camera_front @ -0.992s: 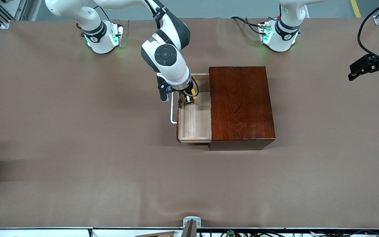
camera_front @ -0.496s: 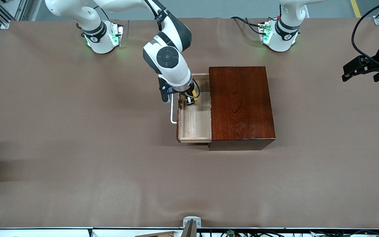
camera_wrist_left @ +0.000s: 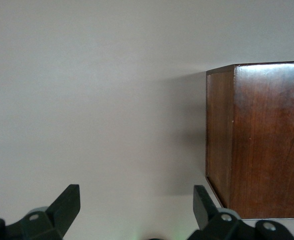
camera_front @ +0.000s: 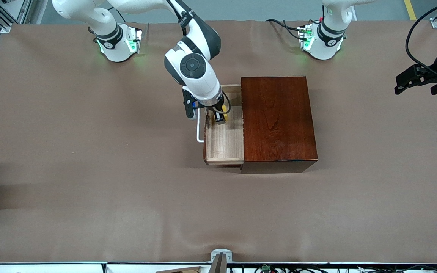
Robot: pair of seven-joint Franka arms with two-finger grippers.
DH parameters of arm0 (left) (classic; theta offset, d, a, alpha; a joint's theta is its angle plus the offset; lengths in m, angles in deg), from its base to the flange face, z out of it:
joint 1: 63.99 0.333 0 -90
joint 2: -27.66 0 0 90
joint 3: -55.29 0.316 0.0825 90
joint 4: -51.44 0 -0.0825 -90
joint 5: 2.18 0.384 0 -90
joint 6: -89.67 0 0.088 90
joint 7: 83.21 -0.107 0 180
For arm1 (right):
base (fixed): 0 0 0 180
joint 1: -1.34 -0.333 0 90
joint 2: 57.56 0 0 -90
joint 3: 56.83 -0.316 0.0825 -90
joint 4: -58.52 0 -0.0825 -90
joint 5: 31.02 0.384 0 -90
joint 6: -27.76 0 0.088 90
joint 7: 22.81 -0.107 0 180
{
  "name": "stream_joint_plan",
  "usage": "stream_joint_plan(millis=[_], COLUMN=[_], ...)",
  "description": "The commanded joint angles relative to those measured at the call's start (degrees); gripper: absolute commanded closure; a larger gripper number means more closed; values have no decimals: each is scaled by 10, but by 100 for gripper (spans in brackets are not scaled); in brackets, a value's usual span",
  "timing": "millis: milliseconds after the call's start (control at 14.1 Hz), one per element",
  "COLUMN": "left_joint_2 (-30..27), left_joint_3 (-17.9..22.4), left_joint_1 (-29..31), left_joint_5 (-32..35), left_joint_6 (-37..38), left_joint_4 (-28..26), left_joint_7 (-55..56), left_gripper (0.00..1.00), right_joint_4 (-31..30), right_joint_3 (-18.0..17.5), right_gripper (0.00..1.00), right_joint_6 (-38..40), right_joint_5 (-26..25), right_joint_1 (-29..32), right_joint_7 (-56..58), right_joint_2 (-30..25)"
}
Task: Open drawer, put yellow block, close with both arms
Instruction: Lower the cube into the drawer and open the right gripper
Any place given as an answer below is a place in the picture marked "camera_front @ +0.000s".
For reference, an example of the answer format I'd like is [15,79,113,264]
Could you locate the black left arm base cables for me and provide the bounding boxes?
[266,19,306,40]

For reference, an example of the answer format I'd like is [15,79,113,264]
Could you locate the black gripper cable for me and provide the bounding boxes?
[167,0,196,36]
[405,0,437,69]

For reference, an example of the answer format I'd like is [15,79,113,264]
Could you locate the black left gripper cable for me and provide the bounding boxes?
[405,0,437,69]

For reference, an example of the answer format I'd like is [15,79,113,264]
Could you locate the dark brown wooden cabinet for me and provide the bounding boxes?
[240,76,319,174]

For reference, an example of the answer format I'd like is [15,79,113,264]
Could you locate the wooden drawer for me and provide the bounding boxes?
[203,84,245,165]

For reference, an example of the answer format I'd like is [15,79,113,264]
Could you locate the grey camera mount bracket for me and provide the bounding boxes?
[209,249,233,273]

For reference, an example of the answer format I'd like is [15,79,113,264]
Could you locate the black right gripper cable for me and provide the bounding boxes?
[167,0,196,36]

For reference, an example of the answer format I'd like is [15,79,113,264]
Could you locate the brown table cloth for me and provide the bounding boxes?
[0,20,437,264]

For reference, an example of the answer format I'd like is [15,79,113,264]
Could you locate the white metal drawer handle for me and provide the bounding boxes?
[196,109,205,143]

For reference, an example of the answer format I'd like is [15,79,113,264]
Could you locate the brown cardboard piece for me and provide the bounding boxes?
[155,267,203,273]

